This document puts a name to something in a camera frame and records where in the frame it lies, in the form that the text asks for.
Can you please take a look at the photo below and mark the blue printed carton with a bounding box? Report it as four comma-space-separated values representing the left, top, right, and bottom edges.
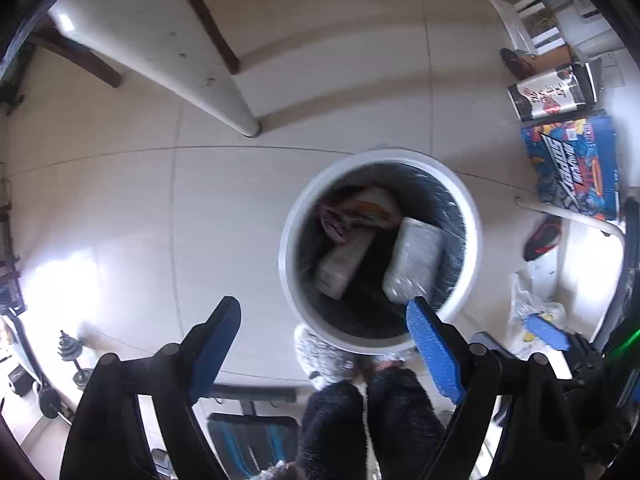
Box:
520, 114, 621, 222

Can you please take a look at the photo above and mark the grey fuzzy slipper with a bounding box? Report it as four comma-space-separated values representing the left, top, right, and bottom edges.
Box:
293, 324, 359, 392
374, 346, 417, 372

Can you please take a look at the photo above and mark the orange snack wrapper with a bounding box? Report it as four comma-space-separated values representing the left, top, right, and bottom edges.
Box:
336, 187, 402, 230

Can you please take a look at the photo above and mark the person's left leg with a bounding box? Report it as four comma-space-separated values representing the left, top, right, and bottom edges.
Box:
297, 382, 369, 480

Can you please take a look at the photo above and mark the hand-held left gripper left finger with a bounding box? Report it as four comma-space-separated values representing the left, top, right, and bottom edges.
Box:
60, 296, 242, 480

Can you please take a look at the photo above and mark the white round trash bin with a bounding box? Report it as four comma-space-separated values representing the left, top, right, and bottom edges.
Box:
278, 146, 483, 354

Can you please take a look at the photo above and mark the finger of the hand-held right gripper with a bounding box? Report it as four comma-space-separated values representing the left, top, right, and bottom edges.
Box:
524, 313, 571, 352

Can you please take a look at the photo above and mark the white router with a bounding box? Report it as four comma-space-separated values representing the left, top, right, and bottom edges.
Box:
489, 0, 568, 56

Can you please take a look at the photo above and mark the person's right leg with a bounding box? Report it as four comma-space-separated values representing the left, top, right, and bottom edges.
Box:
366, 367, 449, 480

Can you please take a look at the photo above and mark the black barbell plate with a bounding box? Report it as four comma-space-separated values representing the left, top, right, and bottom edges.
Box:
37, 385, 62, 420

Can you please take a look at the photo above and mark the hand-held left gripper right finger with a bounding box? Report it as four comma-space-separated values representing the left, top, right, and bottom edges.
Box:
406, 296, 598, 480

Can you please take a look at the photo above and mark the clear plastic bag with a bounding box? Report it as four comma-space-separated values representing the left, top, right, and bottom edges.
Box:
509, 271, 568, 356

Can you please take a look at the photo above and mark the grey cardboard box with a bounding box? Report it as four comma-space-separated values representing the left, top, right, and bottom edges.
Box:
314, 229, 377, 300

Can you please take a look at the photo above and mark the red and black shoe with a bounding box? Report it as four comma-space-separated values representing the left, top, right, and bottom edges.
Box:
523, 215, 563, 262
500, 48, 538, 82

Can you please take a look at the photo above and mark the person's leg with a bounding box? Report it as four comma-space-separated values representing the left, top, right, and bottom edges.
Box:
297, 382, 369, 480
366, 367, 449, 480

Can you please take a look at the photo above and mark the white table with wooden legs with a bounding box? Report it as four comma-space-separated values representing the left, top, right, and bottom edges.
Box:
30, 0, 273, 138

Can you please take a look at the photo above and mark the white chair frame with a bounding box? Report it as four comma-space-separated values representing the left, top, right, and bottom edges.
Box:
515, 195, 627, 346

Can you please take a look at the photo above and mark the black dumbbell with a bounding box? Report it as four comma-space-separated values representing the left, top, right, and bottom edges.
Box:
58, 330, 94, 390

